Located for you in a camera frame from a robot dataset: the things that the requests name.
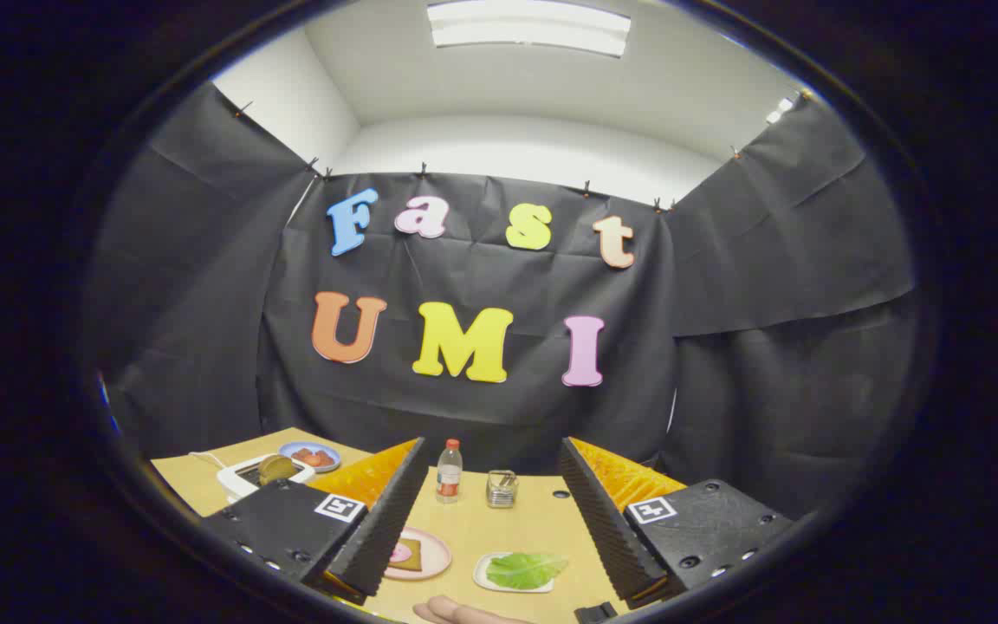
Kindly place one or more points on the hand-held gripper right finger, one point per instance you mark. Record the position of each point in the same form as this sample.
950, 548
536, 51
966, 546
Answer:
607, 529

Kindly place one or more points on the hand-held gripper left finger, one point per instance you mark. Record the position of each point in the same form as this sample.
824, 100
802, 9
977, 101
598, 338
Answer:
386, 529

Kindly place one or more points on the green lettuce leaf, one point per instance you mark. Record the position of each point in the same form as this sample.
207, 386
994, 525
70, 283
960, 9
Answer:
525, 569

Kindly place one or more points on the brown bread slice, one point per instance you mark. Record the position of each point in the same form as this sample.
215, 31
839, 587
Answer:
411, 556
276, 469

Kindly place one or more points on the pink plate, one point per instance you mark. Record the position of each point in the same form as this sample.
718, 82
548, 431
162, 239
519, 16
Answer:
436, 555

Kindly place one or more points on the clear plastic water bottle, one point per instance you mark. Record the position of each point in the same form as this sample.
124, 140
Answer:
449, 477

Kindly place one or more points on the red food slices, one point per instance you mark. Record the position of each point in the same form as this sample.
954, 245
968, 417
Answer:
313, 458

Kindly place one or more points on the white square plate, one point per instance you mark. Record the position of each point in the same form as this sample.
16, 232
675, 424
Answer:
481, 574

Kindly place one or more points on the blue plate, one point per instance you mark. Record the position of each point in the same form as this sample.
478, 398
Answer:
289, 451

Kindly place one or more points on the white toaster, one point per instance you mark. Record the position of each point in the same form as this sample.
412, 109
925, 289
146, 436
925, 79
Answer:
235, 483

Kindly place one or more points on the ceiling light panel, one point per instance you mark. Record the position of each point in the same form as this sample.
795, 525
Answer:
529, 26

